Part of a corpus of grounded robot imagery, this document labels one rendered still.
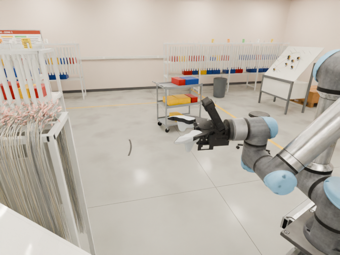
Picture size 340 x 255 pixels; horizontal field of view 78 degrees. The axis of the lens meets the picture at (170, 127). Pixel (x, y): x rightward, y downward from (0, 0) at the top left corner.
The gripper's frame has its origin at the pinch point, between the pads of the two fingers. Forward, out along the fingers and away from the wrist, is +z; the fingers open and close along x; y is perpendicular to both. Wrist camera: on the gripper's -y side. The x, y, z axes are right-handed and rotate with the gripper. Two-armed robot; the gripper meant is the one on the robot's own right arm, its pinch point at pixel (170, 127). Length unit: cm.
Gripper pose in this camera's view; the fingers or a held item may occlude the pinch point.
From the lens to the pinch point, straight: 66.3
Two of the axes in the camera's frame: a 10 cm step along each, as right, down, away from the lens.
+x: -1.3, -5.0, 8.5
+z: -9.9, 0.5, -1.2
